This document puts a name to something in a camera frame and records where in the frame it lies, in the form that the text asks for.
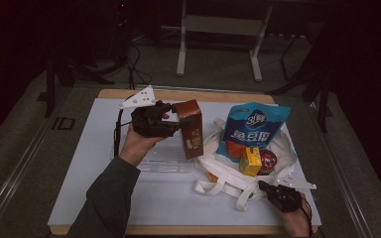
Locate person's right hand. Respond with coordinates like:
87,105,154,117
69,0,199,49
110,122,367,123
279,197,314,238

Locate blue snack pouch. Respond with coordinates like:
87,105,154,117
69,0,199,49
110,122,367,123
216,102,292,163

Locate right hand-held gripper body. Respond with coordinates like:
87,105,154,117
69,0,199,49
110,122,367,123
266,173,318,213

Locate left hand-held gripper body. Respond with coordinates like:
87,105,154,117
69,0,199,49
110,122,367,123
118,84,180,139

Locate black floor cables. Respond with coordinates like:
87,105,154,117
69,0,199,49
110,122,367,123
125,43,153,91

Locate white tote bag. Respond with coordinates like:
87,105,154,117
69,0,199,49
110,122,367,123
192,117,299,212

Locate brown drink carton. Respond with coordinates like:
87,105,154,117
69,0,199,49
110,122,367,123
172,98,204,161

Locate yellow snack packet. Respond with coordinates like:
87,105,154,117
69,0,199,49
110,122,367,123
238,147,263,178

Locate dark metal stand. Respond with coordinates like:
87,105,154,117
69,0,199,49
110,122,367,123
44,49,115,118
266,33,332,133

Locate white metal stand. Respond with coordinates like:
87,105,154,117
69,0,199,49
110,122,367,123
176,0,274,82

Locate red round can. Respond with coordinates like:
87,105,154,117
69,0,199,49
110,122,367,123
257,149,278,177

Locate clear plastic container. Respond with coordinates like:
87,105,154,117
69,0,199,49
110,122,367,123
137,135,199,175

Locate person's left hand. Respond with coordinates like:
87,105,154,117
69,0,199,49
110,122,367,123
120,127,167,167

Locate black rectangular floor frame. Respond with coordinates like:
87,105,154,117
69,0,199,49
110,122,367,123
52,116,76,131

